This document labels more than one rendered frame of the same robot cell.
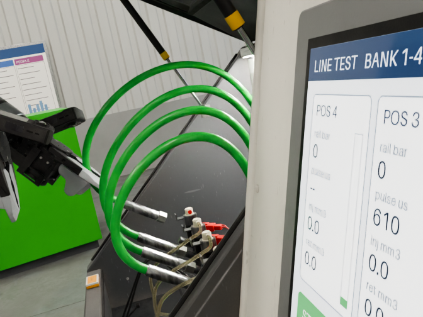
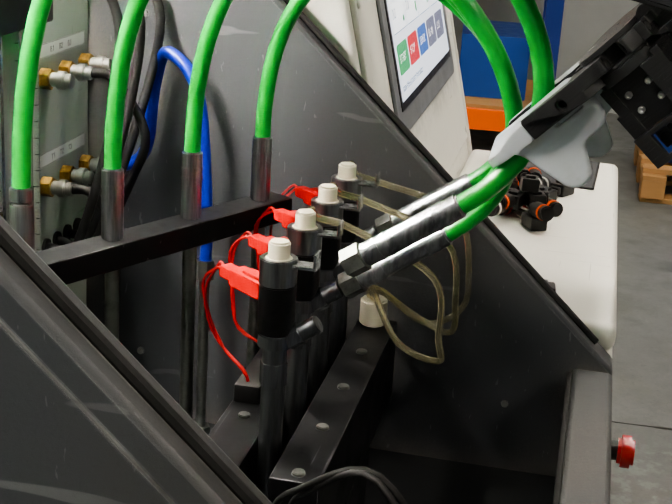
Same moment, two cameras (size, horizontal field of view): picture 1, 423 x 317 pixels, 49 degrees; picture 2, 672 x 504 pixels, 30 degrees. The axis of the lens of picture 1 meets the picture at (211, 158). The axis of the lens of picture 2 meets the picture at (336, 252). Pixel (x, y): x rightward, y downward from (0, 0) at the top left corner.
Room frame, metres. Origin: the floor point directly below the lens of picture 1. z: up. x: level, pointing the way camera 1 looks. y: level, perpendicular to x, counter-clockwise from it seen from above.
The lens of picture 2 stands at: (1.67, 0.44, 1.42)
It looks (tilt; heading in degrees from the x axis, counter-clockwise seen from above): 18 degrees down; 203
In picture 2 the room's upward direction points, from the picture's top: 4 degrees clockwise
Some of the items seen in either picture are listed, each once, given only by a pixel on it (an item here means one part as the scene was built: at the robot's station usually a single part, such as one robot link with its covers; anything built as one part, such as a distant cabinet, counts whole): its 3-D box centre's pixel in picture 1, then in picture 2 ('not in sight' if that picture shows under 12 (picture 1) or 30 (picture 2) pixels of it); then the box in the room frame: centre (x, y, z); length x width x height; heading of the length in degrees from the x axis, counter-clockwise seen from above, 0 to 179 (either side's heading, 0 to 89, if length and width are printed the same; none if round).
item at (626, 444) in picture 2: not in sight; (615, 450); (0.40, 0.25, 0.80); 0.05 x 0.04 x 0.05; 12
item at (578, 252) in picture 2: not in sight; (527, 228); (0.18, 0.07, 0.97); 0.70 x 0.22 x 0.03; 12
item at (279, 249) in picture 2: (189, 214); (279, 258); (0.90, 0.06, 1.13); 0.02 x 0.02 x 0.03
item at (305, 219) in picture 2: (197, 226); (305, 227); (0.82, 0.05, 1.13); 0.02 x 0.02 x 0.03
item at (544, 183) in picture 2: not in sight; (531, 189); (0.15, 0.06, 1.01); 0.23 x 0.11 x 0.06; 12
